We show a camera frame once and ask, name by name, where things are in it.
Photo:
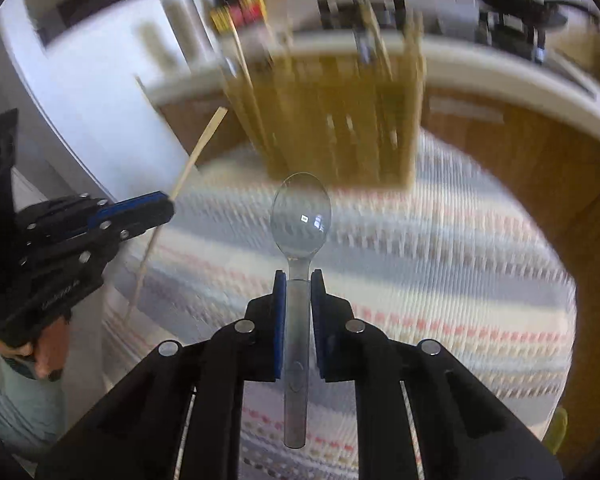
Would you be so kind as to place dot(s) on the striped woven table mat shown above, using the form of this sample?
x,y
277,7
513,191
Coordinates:
x,y
430,270

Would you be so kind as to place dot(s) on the pale green clothing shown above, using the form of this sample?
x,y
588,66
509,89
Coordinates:
x,y
20,410

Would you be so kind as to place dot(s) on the yellow woven plastic utensil basket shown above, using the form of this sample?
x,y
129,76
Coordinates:
x,y
330,125

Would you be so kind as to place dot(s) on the yellow green object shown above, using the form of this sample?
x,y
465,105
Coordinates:
x,y
557,430

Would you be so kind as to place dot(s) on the white kitchen countertop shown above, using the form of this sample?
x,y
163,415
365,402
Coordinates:
x,y
480,65

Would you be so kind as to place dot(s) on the wooden chopstick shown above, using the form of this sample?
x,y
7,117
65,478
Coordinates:
x,y
200,150
241,60
380,40

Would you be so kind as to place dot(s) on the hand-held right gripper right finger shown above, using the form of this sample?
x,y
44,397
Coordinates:
x,y
316,330

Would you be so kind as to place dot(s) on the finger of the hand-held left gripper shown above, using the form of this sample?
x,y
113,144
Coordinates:
x,y
140,225
130,206

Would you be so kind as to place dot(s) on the clear plastic spoon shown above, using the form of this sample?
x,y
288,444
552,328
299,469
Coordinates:
x,y
300,210

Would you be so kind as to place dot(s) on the person's left hand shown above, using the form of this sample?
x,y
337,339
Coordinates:
x,y
50,355

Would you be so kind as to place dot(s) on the black gas stove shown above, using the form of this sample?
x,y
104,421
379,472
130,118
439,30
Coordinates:
x,y
510,35

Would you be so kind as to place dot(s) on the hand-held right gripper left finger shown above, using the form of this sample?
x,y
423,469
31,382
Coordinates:
x,y
280,330

